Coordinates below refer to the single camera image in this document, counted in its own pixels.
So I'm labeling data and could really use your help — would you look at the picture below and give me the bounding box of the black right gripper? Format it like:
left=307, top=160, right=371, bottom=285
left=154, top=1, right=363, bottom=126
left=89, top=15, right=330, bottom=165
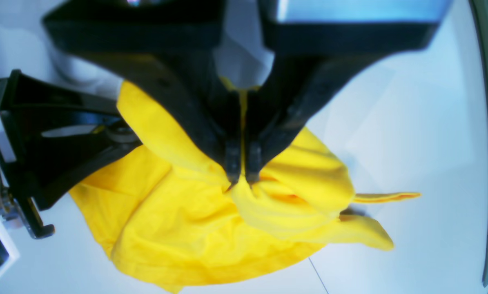
left=0, top=69, right=142, bottom=239

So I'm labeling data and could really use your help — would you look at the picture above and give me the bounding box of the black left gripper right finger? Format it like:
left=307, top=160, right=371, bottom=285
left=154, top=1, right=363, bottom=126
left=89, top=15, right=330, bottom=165
left=245, top=0, right=452, bottom=183

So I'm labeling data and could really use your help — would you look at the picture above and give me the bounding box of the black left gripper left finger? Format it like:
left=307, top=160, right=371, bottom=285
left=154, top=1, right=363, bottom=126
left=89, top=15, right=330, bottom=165
left=43, top=0, right=242, bottom=184

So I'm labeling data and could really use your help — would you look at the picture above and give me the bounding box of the yellow t-shirt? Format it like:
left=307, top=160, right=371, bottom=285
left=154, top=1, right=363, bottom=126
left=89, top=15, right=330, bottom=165
left=69, top=81, right=421, bottom=294

